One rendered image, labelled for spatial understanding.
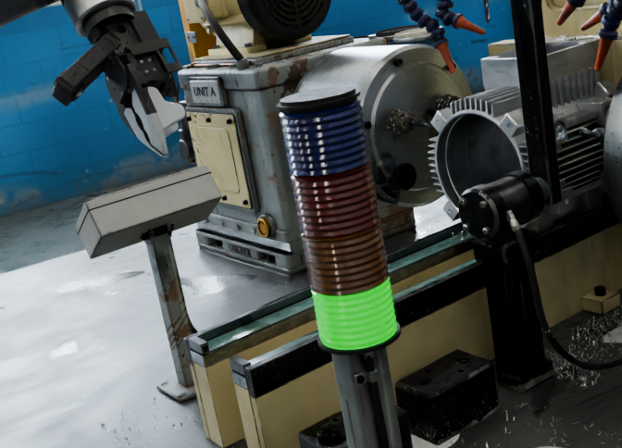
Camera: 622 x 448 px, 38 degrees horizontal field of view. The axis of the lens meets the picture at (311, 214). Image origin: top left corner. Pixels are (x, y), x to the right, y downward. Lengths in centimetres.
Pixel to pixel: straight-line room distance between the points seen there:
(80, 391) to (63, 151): 541
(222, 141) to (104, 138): 514
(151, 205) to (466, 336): 42
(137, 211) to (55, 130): 554
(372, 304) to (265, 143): 88
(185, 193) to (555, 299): 50
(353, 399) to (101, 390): 65
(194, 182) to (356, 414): 53
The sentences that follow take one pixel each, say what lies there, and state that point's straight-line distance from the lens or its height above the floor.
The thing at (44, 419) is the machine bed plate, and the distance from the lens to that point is 126.
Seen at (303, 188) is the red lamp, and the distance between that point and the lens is 64.
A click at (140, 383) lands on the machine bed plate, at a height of 80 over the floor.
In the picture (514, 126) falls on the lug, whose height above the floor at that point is 108.
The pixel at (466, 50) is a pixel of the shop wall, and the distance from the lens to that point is 800.
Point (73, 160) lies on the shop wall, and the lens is 669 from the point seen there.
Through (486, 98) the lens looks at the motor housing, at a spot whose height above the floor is 111.
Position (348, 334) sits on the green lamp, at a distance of 66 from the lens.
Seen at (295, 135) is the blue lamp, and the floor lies 120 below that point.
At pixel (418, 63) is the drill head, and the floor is 114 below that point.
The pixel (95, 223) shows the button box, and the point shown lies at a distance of 110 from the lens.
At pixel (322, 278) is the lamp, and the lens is 65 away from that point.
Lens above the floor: 131
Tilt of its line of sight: 15 degrees down
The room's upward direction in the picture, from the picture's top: 10 degrees counter-clockwise
